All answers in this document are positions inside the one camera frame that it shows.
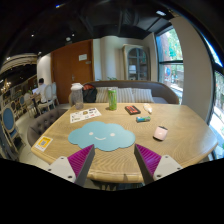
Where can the wooden table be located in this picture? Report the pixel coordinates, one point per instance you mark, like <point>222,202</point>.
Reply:
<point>173,130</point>

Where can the teal snack bar wrapper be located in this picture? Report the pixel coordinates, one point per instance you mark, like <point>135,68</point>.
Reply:
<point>143,119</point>

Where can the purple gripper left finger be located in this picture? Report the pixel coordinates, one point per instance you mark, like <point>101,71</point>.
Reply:
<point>75,167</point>

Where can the black backpack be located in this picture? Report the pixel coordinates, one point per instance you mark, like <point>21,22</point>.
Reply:
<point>89,93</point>

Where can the orange wooden door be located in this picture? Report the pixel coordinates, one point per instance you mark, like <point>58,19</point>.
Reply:
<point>71,64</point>

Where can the printed menu sheet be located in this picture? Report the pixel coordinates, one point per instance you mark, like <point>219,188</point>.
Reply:
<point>84,115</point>

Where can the blue cloud mouse pad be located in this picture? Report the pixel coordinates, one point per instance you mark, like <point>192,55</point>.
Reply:
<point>106,137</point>

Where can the green drink can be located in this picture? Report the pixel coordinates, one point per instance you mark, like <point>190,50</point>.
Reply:
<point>112,98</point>

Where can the pink computer mouse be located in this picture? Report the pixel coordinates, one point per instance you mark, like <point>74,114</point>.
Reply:
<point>160,133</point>

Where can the person in white shirt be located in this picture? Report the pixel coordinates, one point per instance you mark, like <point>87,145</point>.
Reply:
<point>41,91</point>

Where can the striped right cushion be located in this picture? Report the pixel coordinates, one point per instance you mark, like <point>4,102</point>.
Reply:
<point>142,95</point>

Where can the blue upholstered chair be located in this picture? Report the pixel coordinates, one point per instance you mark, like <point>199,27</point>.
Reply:
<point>11,129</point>

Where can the yellow QR code sticker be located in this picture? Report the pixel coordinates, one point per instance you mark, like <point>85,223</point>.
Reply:
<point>43,143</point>

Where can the clear plastic water bottle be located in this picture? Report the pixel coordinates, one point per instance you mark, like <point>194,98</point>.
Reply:
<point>77,95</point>

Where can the striped left cushion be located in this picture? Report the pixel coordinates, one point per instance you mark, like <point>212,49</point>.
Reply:
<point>102,94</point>

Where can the striped middle cushion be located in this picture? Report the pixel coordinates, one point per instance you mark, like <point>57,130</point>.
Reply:
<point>125,95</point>

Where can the white arched cabinet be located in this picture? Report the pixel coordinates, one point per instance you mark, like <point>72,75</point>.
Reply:
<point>136,62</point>

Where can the striped cushion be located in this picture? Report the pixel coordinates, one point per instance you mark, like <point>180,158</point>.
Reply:
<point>125,95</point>
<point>142,95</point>
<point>102,94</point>

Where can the white dining chair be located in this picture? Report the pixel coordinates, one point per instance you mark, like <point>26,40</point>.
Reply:
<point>50,93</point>

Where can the grey tufted armchair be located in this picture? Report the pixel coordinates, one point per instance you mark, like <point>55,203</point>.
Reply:
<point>40,124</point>

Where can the black and red box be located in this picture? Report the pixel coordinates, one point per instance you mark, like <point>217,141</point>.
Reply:
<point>132,110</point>

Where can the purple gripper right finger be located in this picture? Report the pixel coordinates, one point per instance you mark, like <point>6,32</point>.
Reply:
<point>153,166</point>

